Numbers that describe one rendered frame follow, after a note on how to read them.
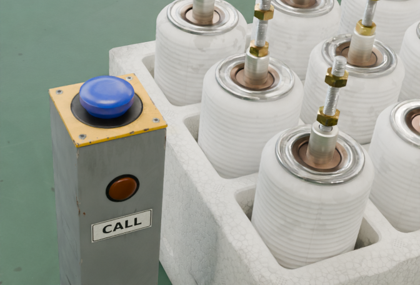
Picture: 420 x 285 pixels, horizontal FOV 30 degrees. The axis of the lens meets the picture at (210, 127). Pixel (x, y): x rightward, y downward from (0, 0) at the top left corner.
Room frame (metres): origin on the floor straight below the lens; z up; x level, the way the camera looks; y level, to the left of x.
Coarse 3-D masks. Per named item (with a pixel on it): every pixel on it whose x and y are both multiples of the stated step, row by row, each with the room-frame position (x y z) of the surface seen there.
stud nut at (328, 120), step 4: (320, 108) 0.51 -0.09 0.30; (336, 108) 0.51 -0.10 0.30; (320, 112) 0.50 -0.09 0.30; (336, 112) 0.51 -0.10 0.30; (320, 116) 0.50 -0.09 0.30; (324, 116) 0.50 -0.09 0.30; (328, 116) 0.50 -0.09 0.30; (332, 116) 0.50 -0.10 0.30; (336, 116) 0.50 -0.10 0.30; (316, 120) 0.50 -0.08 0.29; (320, 120) 0.50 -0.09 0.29; (324, 120) 0.50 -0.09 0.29; (328, 120) 0.50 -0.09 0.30; (332, 120) 0.50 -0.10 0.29; (336, 120) 0.50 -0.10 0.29; (324, 124) 0.50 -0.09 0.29; (328, 124) 0.50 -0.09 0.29; (332, 124) 0.50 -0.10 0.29; (336, 124) 0.50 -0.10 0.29
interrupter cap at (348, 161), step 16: (304, 128) 0.54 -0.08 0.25; (288, 144) 0.51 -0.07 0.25; (304, 144) 0.52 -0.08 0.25; (336, 144) 0.52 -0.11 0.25; (352, 144) 0.52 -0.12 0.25; (288, 160) 0.49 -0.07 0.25; (304, 160) 0.50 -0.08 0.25; (336, 160) 0.50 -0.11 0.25; (352, 160) 0.50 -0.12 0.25; (304, 176) 0.47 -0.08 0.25; (320, 176) 0.48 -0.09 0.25; (336, 176) 0.48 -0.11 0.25; (352, 176) 0.48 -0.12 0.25
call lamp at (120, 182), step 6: (120, 180) 0.43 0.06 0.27; (126, 180) 0.43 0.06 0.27; (132, 180) 0.43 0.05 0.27; (114, 186) 0.43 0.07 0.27; (120, 186) 0.43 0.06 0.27; (126, 186) 0.43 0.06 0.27; (132, 186) 0.43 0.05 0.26; (114, 192) 0.42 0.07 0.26; (120, 192) 0.43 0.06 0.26; (126, 192) 0.43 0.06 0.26; (132, 192) 0.43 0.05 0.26; (114, 198) 0.42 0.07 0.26; (120, 198) 0.43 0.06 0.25
